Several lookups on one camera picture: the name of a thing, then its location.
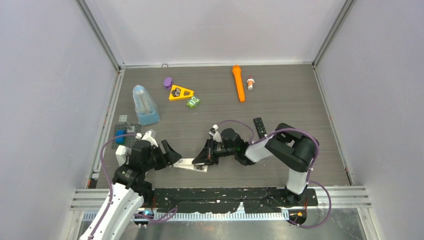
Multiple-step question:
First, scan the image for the blue lego brick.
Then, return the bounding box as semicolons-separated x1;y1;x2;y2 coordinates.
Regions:
115;129;127;145

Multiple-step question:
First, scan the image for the black remote control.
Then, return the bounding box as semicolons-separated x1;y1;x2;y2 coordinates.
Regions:
253;117;267;139

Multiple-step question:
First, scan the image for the grey lego small plate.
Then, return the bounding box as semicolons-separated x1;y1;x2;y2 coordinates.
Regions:
118;115;128;122

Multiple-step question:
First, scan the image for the purple cylinder toy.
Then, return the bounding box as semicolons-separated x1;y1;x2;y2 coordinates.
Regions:
163;77;173;90

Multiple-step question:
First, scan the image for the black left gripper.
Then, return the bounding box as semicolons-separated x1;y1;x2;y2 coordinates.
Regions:
143;139;181;171

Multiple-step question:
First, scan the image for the yellow triangle shape toy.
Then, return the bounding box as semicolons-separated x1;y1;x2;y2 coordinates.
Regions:
168;84;195;101

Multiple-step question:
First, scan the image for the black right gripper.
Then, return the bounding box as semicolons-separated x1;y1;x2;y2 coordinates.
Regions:
193;137;237;166

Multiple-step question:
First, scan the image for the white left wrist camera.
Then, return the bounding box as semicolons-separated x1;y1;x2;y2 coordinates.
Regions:
135;129;159;147

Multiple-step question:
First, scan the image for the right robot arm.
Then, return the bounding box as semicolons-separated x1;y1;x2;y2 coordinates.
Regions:
192;123;320;205

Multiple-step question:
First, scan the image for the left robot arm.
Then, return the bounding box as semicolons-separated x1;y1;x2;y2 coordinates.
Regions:
80;140;182;240

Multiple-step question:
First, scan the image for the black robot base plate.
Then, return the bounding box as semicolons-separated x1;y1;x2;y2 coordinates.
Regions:
146;187;318;214

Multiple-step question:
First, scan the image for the white rectangular thermometer device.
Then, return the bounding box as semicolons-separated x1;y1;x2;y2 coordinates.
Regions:
171;158;208;173

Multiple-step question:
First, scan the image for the blue transparent plastic container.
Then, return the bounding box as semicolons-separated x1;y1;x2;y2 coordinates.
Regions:
132;85;160;126

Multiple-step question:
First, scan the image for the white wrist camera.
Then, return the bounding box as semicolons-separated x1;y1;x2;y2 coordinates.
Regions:
208;124;222;143
135;129;159;147

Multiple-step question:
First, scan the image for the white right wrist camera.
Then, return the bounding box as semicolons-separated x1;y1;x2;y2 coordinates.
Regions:
208;124;222;143

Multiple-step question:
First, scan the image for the grey lego baseplate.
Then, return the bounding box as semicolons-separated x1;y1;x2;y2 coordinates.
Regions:
111;122;141;150

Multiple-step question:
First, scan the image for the green owl toy block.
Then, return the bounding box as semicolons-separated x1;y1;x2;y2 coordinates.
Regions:
186;96;201;109

